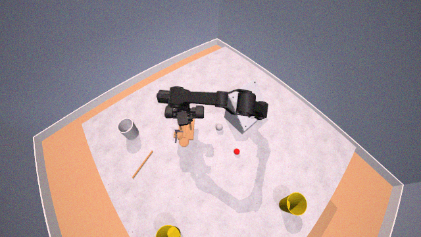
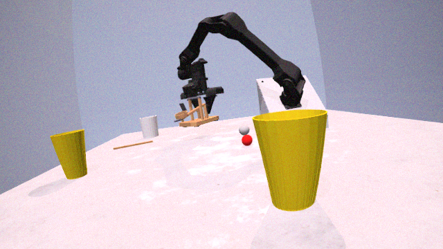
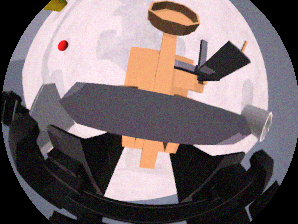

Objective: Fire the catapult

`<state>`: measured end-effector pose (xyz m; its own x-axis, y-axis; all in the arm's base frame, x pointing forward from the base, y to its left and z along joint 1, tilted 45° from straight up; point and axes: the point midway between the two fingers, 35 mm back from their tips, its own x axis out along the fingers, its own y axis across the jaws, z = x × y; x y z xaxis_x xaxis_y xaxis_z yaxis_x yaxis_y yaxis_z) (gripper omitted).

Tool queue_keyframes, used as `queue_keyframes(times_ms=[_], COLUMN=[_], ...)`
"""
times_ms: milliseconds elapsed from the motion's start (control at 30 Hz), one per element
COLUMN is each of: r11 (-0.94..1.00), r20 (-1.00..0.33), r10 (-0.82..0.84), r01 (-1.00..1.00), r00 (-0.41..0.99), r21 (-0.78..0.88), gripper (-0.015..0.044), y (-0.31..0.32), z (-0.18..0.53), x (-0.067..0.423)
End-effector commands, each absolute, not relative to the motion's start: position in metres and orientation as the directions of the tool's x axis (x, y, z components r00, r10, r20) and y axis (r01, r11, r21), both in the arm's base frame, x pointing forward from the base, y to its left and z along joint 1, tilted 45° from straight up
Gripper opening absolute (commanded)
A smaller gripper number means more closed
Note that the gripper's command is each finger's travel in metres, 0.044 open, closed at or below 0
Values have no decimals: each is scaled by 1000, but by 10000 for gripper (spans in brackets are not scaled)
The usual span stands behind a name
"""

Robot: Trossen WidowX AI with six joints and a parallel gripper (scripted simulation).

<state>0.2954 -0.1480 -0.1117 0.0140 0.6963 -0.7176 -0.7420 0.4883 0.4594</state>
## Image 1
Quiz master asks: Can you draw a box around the yellow ribbed cup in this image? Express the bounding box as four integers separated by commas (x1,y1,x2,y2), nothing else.
279,192,307,216
156,225,181,237

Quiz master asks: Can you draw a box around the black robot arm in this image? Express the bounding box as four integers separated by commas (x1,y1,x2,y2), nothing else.
156,86,268,126

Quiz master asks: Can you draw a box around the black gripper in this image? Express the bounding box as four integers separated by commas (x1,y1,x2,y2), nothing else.
164,105,204,119

